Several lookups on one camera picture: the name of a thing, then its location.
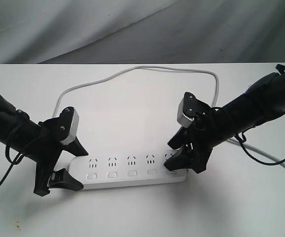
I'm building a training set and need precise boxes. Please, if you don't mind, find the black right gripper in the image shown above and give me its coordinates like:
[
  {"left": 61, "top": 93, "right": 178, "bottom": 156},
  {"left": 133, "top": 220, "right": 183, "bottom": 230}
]
[{"left": 163, "top": 99, "right": 214, "bottom": 174}]

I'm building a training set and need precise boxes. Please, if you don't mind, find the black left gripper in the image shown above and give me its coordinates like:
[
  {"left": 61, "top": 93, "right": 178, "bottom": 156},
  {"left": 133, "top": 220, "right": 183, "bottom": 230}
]
[{"left": 32, "top": 117, "right": 88, "bottom": 197}]

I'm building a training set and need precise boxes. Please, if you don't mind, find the white five-outlet power strip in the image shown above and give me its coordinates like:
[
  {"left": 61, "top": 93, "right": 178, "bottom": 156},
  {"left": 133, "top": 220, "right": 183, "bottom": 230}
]
[{"left": 68, "top": 150, "right": 188, "bottom": 190}]

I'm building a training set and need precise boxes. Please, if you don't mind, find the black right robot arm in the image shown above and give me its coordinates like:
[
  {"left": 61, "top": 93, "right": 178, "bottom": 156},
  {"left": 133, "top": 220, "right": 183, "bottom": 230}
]
[{"left": 163, "top": 64, "right": 285, "bottom": 173}]

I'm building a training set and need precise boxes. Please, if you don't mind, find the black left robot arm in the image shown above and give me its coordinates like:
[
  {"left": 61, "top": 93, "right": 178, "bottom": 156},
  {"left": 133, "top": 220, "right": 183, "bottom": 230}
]
[{"left": 0, "top": 95, "right": 88, "bottom": 197}]

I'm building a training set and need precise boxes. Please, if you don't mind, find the grey backdrop cloth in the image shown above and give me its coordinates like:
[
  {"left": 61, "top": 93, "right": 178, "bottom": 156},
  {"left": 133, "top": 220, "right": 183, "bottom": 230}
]
[{"left": 0, "top": 0, "right": 285, "bottom": 64}]

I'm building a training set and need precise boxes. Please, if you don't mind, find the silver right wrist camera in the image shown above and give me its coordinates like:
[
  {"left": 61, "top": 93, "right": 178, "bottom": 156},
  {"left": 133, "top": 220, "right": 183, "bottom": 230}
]
[{"left": 177, "top": 92, "right": 197, "bottom": 128}]

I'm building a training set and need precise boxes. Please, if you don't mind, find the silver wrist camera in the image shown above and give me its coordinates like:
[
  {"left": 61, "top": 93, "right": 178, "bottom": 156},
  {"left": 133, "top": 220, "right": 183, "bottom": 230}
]
[
  {"left": 177, "top": 92, "right": 197, "bottom": 128},
  {"left": 59, "top": 107, "right": 80, "bottom": 146}
]

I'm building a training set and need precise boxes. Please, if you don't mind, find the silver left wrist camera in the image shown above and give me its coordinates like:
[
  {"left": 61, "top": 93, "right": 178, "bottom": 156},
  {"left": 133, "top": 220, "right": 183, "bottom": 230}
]
[{"left": 59, "top": 107, "right": 80, "bottom": 146}]

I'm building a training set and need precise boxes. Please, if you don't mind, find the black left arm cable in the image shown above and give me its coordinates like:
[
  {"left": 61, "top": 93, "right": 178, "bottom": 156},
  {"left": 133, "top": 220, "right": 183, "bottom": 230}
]
[{"left": 0, "top": 123, "right": 41, "bottom": 200}]

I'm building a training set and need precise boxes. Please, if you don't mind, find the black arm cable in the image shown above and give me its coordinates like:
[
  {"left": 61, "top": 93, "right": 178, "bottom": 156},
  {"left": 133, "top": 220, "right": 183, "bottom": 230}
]
[
  {"left": 0, "top": 123, "right": 41, "bottom": 200},
  {"left": 233, "top": 132, "right": 285, "bottom": 165}
]

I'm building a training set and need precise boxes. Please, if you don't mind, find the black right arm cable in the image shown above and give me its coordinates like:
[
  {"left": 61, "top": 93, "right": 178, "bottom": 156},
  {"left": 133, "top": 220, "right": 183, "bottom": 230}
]
[{"left": 233, "top": 132, "right": 285, "bottom": 165}]

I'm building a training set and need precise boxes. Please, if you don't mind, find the grey power cable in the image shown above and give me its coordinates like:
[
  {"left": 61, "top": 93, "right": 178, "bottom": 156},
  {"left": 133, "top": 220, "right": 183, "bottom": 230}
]
[{"left": 52, "top": 65, "right": 285, "bottom": 181}]

